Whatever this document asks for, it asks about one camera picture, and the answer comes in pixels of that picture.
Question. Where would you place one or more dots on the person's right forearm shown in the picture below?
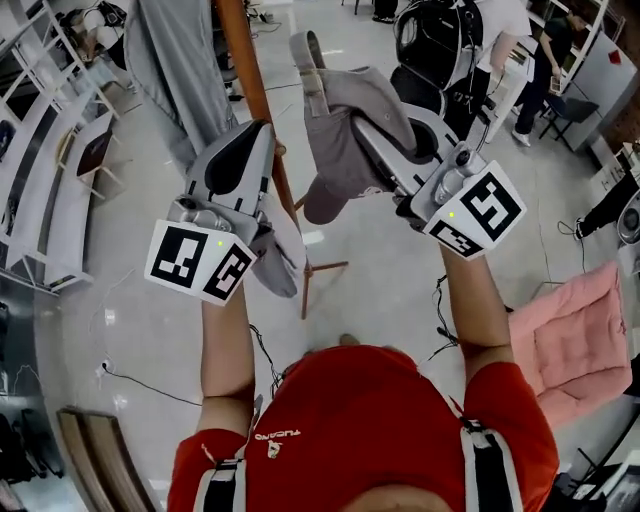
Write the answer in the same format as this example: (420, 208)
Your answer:
(475, 310)

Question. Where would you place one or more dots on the light grey cloth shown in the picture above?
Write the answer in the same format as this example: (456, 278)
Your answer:
(285, 260)

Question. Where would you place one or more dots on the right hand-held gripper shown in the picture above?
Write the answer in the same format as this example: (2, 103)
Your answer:
(480, 210)

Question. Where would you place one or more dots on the wooden coat stand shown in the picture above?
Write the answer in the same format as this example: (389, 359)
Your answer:
(245, 60)

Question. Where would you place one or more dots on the silver round device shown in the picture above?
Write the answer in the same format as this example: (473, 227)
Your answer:
(631, 220)

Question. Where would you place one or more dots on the person's left forearm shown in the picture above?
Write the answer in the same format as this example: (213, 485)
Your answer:
(227, 350)

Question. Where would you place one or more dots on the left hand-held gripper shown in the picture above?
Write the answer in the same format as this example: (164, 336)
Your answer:
(200, 255)

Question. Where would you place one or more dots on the white shelf unit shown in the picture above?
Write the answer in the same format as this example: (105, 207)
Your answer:
(45, 200)

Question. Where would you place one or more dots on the grey hanging garment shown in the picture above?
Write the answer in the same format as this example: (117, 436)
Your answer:
(170, 60)

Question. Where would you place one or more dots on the small white table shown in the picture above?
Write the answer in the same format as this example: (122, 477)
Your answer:
(515, 70)

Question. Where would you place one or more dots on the dark grey chair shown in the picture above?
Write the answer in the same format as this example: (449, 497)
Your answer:
(575, 110)

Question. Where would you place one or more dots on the white cabinet with red mark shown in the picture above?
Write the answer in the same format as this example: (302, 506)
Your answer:
(605, 75)

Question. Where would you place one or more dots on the pink cushioned chair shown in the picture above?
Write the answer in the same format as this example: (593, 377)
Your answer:
(575, 340)

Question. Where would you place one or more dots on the wooden chair with dark seat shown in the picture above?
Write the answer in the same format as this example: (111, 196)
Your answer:
(95, 150)

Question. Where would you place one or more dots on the black glossy machine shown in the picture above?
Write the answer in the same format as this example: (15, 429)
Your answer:
(435, 35)

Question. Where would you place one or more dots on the person's red shirt torso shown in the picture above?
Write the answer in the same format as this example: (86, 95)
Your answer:
(360, 425)

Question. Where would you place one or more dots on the wooden planks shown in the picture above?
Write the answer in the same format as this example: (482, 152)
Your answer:
(95, 460)

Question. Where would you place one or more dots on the grey cap item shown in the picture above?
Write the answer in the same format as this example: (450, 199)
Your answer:
(350, 90)

